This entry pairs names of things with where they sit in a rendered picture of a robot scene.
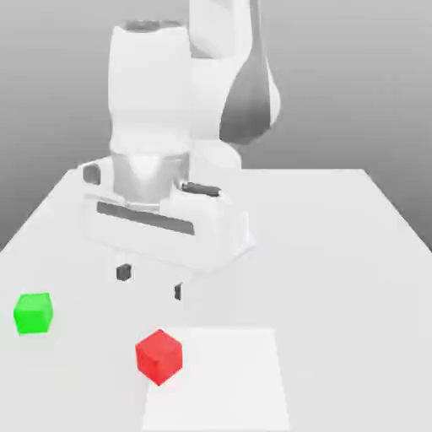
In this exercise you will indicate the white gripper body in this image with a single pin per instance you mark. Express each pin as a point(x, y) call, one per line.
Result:
point(209, 243)

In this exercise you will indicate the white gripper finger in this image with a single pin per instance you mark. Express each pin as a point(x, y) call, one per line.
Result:
point(178, 292)
point(123, 272)

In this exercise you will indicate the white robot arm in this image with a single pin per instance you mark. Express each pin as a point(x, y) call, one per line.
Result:
point(148, 84)

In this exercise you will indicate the small red cube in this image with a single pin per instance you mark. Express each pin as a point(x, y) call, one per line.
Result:
point(158, 357)

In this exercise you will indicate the small green cube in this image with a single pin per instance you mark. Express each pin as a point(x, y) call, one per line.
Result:
point(33, 314)

